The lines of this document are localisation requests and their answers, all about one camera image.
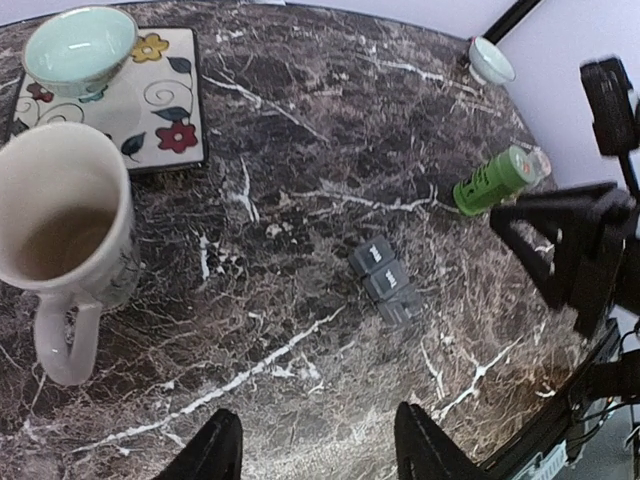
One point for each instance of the green pill bottle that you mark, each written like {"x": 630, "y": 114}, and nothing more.
{"x": 503, "y": 176}

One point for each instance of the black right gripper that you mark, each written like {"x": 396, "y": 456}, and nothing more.
{"x": 580, "y": 247}

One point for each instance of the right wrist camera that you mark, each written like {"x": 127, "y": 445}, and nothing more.
{"x": 614, "y": 104}

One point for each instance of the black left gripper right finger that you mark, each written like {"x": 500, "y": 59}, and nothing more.
{"x": 425, "y": 451}

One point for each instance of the beige ceramic mug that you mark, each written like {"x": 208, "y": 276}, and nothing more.
{"x": 68, "y": 235}

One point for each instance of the celadon bowl on plate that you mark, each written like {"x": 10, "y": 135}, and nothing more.
{"x": 76, "y": 53}

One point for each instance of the square floral ceramic plate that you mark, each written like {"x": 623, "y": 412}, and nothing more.
{"x": 151, "y": 110}

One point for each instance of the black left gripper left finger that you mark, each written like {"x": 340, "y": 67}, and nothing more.
{"x": 215, "y": 452}

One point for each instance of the grey weekly pill organizer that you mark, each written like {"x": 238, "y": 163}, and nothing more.
{"x": 386, "y": 281}

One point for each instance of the small celadon bowl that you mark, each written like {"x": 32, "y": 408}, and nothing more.
{"x": 488, "y": 64}

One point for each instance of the black corner frame post right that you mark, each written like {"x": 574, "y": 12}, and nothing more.
{"x": 510, "y": 19}

